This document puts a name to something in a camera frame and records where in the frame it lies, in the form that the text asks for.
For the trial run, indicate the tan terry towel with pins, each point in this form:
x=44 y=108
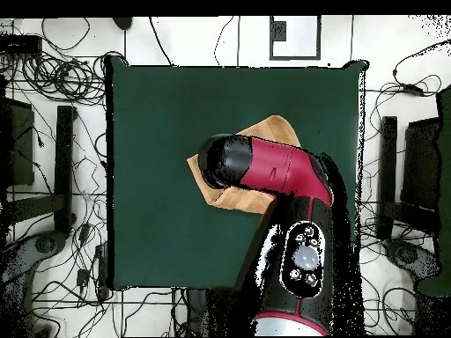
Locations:
x=246 y=200

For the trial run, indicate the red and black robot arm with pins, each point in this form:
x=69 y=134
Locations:
x=278 y=169

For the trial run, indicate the black flat device box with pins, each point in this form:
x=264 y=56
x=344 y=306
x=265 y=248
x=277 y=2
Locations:
x=21 y=45

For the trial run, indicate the dark green table cloth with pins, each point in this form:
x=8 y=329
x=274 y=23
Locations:
x=158 y=229

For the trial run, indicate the black power adapter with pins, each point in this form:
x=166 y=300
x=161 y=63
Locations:
x=412 y=89
x=84 y=232

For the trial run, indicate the black power strip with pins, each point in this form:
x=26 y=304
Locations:
x=102 y=271

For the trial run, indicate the person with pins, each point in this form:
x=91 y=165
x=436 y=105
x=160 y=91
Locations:
x=122 y=23

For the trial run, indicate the black square case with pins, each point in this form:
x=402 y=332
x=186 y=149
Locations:
x=421 y=158
x=17 y=148

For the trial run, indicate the dark green fabric sheet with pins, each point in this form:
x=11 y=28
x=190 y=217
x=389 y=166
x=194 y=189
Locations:
x=444 y=176

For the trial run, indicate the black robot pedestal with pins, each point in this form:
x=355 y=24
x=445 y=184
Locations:
x=197 y=310

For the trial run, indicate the dark square floor frame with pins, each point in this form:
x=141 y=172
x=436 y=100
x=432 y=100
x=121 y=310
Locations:
x=278 y=31

